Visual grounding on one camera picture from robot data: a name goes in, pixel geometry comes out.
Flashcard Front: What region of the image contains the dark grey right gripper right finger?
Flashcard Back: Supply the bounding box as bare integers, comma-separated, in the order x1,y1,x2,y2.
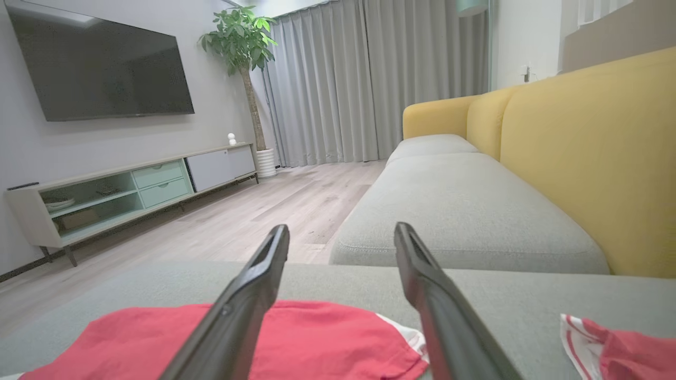
394,222,523,380

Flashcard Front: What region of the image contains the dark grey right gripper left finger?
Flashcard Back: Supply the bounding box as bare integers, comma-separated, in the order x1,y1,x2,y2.
161,224,290,380

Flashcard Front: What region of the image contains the red white numbered jersey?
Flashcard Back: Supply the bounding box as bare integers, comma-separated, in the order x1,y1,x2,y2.
18,300,429,380

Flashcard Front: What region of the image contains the grey sofa chaise seat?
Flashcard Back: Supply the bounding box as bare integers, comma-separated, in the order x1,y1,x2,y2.
0,260,676,380

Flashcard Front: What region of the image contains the large grey seat cushion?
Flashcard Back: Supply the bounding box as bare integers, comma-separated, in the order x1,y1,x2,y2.
329,153,612,275

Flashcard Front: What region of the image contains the mint and beige TV cabinet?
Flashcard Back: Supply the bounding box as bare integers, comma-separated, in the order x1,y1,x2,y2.
5,141,260,267

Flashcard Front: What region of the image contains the white ribbed plant pot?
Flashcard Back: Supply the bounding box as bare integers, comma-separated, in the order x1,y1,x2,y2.
255,148,277,178

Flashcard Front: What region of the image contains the small grey seat cushion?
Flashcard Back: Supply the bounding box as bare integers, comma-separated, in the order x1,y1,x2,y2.
386,134,480,167

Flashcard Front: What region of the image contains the brown cardboard box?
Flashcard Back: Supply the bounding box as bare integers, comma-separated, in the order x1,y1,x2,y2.
59,208,100,231

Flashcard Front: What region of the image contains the red white striped garment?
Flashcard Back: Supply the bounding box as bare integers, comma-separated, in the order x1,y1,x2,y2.
560,313,676,380

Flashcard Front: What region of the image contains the yellow and grey sofa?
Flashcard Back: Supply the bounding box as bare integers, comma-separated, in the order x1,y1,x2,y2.
402,46,676,279

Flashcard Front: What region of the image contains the grey pleated curtain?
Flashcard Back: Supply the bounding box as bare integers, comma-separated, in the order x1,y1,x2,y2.
261,0,489,168

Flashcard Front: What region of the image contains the green potted tree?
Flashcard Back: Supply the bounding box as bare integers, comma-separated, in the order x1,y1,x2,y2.
199,5,279,152

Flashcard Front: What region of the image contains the teal pendant lamp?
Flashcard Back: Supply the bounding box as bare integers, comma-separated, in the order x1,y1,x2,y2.
456,0,489,17

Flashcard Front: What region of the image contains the black wall television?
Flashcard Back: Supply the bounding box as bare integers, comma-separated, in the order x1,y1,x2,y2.
4,0,195,122

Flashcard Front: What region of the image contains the brown wall panel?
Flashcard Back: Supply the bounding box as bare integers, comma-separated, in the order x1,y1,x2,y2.
561,0,676,73

